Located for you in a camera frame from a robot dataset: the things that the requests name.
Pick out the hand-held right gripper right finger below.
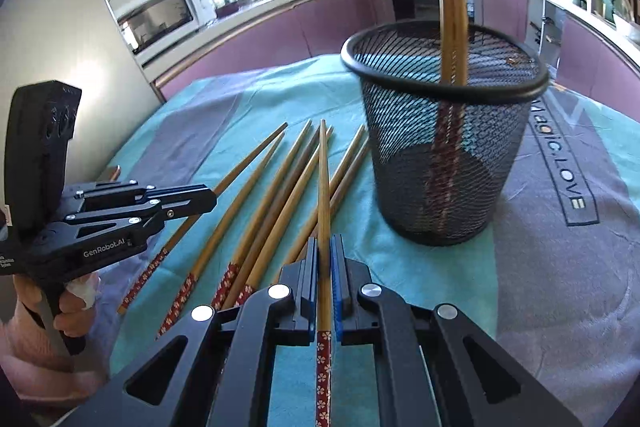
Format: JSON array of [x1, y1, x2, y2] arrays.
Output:
[[331, 234, 583, 427]]

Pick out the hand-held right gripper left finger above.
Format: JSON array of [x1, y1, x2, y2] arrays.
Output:
[[60, 236, 321, 427]]

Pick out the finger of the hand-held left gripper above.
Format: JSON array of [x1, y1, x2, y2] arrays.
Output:
[[62, 180, 218, 214], [64, 203, 215, 254]]

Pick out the bunch of bamboo chopsticks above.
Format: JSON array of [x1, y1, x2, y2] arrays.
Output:
[[117, 121, 372, 340]]

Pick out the single chopstick red floral handle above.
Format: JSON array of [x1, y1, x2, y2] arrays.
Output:
[[440, 0, 470, 235], [316, 119, 335, 427], [434, 0, 457, 235]]

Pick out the black wire mesh basket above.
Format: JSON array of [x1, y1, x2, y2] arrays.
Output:
[[340, 21, 551, 248]]

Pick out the person's left hand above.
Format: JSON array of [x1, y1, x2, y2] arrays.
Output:
[[0, 271, 116, 400]]

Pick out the teal and grey printed tablecloth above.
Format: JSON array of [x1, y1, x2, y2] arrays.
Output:
[[87, 52, 640, 427]]

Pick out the white toaster oven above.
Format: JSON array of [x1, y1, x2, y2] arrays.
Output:
[[115, 0, 217, 58]]

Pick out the purple kitchen cabinets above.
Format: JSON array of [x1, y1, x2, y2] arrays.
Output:
[[152, 0, 640, 102]]

